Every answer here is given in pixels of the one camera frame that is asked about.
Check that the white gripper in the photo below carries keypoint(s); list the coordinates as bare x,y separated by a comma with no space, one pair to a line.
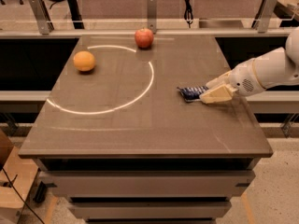
242,76

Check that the blue rxbar blueberry packet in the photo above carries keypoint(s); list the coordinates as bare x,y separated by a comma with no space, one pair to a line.
192,94

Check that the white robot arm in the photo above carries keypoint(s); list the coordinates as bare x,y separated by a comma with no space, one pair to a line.
277,67

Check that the red apple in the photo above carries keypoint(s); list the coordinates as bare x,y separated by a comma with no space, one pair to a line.
144,38

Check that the upper grey drawer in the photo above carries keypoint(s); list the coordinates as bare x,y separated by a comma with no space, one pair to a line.
147,184

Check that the grey drawer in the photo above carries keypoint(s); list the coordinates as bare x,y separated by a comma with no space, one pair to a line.
163,210
147,184

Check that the orange fruit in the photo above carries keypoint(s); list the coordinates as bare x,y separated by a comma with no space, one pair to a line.
84,61

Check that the grey drawer cabinet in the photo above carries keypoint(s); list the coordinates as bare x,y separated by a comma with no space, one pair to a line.
147,200

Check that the lower grey drawer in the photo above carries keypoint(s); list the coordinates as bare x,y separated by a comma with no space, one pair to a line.
163,210

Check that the wooden box at left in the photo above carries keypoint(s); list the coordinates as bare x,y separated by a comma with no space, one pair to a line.
16,179

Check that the right metal rail bracket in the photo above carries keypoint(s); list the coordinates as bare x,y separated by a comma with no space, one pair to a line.
265,16

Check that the metal rail bracket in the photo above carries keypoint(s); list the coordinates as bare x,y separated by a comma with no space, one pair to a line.
265,16
152,15
42,17

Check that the middle metal rail bracket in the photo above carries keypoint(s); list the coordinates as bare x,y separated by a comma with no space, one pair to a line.
152,15

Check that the left metal rail bracket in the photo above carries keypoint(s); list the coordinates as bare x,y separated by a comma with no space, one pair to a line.
42,17

